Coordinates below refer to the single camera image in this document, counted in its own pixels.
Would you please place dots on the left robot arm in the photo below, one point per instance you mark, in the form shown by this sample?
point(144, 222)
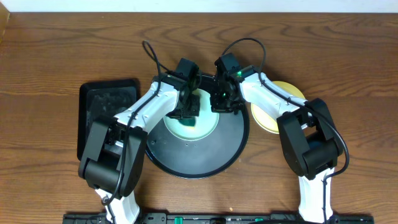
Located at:
point(112, 158)

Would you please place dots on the yellow plate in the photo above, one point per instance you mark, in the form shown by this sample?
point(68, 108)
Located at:
point(263, 119)

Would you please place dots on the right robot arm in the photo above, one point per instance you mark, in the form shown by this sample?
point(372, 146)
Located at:
point(310, 142)

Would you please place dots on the light green plate top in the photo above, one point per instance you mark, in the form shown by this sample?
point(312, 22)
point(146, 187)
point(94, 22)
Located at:
point(206, 122)

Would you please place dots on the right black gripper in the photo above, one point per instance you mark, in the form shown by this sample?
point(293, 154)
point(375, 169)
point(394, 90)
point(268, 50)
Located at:
point(217, 107)

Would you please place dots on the rectangular black sponge tray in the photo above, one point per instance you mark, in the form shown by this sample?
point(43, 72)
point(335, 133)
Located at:
point(107, 98)

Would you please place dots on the round black tray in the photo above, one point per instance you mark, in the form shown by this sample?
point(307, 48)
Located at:
point(204, 157)

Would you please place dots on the green yellow sponge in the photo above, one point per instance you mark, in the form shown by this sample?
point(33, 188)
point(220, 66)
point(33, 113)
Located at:
point(188, 122)

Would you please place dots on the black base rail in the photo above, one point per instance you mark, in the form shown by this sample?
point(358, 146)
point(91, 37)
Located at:
point(163, 218)

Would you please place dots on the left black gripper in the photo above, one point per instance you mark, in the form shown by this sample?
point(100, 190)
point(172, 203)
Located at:
point(184, 112)

